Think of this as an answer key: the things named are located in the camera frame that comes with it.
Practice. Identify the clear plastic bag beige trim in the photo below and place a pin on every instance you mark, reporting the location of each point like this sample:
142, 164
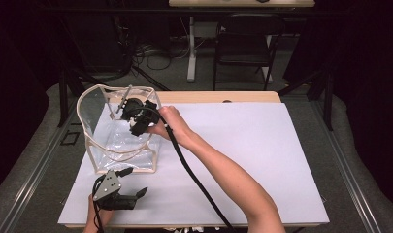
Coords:
95, 106

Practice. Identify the grey metal floor rail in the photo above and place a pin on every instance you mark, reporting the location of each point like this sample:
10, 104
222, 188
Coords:
35, 174
349, 174

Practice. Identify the black folding chair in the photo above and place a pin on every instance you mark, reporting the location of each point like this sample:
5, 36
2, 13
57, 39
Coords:
242, 48

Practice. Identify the black metal stand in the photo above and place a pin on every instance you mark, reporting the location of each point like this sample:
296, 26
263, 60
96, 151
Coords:
63, 97

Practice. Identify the white table mat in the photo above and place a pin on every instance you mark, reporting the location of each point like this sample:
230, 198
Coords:
249, 145

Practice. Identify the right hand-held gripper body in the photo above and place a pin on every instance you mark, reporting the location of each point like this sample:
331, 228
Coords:
142, 113

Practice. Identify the light wooden table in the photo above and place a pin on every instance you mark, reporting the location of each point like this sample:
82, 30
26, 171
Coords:
200, 97

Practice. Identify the white-legged desk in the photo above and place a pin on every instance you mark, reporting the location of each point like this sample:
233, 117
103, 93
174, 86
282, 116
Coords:
216, 3

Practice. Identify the person's right hand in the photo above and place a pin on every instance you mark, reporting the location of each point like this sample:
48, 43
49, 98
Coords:
174, 124

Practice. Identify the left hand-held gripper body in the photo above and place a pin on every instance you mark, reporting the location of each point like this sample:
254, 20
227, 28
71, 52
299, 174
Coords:
108, 189

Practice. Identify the person's left hand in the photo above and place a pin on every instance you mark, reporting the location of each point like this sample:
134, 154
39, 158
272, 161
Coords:
93, 218

